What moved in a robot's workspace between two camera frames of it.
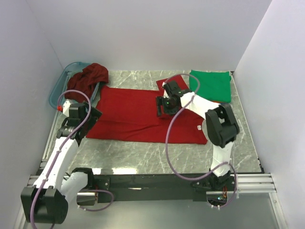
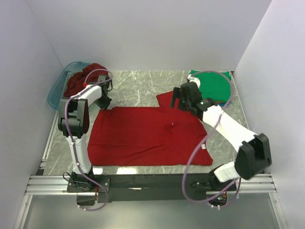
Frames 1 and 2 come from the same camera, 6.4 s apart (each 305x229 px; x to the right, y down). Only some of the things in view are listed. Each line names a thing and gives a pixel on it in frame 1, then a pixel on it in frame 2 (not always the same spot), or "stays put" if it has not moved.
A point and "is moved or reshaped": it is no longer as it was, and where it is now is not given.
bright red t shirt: (131, 115) is moved or reshaped
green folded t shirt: (215, 86) stays put
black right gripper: (160, 102) → (177, 93)
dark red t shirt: (86, 81) stays put
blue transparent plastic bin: (60, 85) stays put
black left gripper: (94, 116) → (105, 105)
